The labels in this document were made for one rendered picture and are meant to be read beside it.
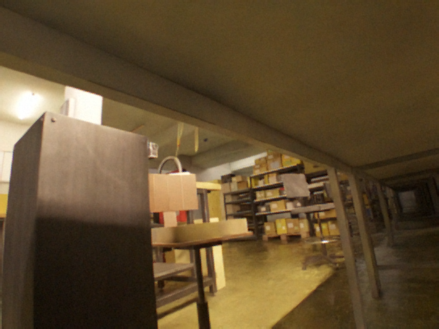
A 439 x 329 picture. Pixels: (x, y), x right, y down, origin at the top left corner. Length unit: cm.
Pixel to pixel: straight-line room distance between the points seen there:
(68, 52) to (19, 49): 6
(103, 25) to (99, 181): 31
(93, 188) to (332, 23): 51
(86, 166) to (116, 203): 10
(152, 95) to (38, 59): 16
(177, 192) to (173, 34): 106
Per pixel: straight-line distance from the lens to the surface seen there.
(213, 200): 774
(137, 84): 41
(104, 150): 57
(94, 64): 39
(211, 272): 219
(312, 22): 40
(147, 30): 37
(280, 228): 626
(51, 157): 52
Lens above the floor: 62
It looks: 15 degrees up
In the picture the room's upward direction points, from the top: 7 degrees counter-clockwise
